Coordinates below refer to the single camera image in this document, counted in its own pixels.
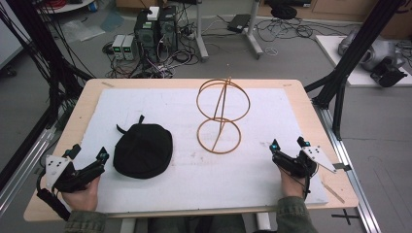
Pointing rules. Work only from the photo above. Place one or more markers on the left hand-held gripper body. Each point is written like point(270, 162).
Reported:
point(64, 176)

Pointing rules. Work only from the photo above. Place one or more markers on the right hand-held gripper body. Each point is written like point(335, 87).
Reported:
point(301, 163)

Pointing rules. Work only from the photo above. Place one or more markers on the person's right hand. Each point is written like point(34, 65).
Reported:
point(291, 186)

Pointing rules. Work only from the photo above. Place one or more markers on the person's left hand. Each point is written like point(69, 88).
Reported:
point(82, 198)

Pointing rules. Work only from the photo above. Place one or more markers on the black fabric pouch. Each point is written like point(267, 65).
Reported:
point(143, 152)

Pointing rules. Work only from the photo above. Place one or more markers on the thin wooden stick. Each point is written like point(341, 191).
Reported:
point(333, 192)

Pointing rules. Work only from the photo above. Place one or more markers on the white table leg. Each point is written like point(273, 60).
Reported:
point(128, 225)
point(264, 221)

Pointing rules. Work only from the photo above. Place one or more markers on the white foam mat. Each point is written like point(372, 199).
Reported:
point(200, 187)

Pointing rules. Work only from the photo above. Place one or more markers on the white floor board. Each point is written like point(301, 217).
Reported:
point(353, 69)

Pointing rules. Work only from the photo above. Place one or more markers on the black device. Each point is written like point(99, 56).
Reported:
point(387, 74)

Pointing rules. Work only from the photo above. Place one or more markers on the white power supply unit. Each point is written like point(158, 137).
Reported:
point(118, 47)
point(129, 48)

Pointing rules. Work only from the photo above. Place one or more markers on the grey desk leg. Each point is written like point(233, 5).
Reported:
point(201, 35)
point(254, 35)

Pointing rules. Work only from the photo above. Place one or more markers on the grey robot shell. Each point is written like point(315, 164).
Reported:
point(375, 51)

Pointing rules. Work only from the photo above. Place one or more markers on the flat black box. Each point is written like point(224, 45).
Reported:
point(239, 22)

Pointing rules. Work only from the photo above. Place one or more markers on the black computer tower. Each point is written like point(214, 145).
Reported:
point(168, 29)
point(145, 32)

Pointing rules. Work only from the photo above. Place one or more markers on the black stool base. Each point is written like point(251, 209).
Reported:
point(284, 12)

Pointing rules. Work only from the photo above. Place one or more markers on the white box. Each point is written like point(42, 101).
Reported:
point(153, 13)

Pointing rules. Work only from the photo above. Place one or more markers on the aluminium rail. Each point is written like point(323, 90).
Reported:
point(350, 168)
point(22, 161)

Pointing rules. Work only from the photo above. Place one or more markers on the black metal frame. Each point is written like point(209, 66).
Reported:
point(39, 58)
point(343, 64)

